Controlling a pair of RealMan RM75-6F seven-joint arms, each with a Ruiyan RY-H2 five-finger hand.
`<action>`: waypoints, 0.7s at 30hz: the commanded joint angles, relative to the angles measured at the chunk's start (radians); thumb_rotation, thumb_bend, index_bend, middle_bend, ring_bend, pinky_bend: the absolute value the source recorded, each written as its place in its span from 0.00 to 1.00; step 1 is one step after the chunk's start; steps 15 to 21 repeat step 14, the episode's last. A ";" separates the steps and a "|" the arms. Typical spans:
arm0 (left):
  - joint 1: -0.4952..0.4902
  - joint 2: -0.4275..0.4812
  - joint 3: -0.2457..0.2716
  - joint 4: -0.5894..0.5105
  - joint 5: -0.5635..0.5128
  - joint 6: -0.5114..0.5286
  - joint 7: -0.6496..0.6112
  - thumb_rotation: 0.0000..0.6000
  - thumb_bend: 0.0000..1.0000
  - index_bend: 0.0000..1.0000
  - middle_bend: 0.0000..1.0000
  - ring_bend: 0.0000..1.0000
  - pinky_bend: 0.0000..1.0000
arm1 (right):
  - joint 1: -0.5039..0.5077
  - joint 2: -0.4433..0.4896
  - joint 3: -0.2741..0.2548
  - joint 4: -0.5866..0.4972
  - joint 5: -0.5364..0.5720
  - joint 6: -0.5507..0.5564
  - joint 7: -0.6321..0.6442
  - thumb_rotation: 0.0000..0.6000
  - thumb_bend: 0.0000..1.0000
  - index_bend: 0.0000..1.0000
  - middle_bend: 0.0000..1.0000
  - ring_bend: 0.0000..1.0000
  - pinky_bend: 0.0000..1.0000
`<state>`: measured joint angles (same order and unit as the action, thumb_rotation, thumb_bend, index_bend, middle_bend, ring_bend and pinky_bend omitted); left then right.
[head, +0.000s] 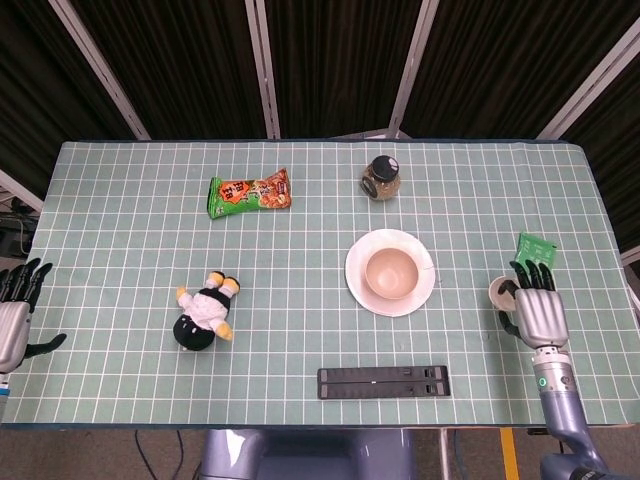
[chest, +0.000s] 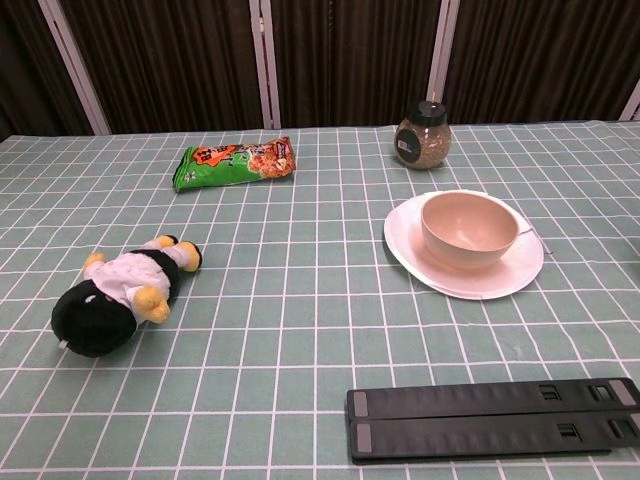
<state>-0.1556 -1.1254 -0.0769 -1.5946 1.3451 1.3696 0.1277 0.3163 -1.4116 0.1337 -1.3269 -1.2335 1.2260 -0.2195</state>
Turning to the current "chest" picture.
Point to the green white grid tablecloth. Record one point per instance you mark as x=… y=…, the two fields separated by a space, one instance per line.
x=280 y=280

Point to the white round plate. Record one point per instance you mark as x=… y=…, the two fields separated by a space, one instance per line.
x=405 y=235

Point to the green orange snack bag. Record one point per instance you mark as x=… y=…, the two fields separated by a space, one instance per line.
x=230 y=162

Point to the glass jar with black lid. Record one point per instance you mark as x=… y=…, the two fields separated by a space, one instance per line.
x=422 y=142

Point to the beige bowl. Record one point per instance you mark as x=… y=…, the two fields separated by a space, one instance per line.
x=465 y=230

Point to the black white penguin plush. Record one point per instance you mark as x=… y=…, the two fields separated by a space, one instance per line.
x=115 y=295

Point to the dark brown curtain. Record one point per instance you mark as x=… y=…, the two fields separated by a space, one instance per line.
x=175 y=60

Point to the black folded stand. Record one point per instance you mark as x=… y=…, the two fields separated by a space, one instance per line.
x=475 y=420

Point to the white partition post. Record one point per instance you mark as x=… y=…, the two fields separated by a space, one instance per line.
x=265 y=60
x=442 y=50
x=631 y=104
x=75 y=65

